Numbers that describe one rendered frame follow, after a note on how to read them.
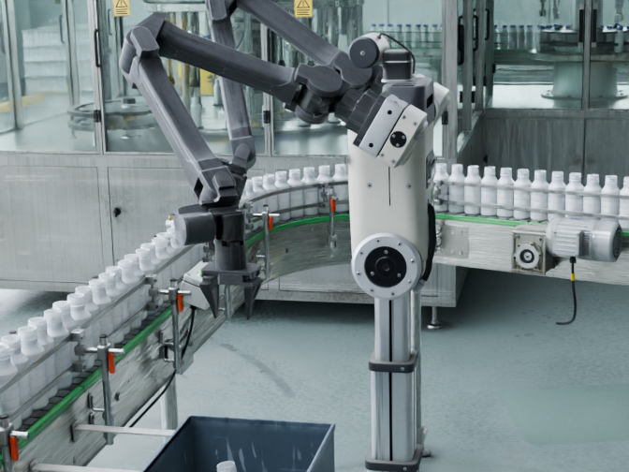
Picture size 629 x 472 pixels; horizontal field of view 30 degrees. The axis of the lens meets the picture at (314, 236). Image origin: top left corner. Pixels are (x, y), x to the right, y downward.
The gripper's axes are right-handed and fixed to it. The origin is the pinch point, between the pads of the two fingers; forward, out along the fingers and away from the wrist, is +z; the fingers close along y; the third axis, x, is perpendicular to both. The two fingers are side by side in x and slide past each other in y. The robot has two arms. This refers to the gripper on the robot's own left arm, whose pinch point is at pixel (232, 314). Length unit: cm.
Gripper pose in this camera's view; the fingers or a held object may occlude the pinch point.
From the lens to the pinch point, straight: 221.6
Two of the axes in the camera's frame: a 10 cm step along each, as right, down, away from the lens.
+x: 2.1, -2.1, 9.5
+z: 0.1, 9.8, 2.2
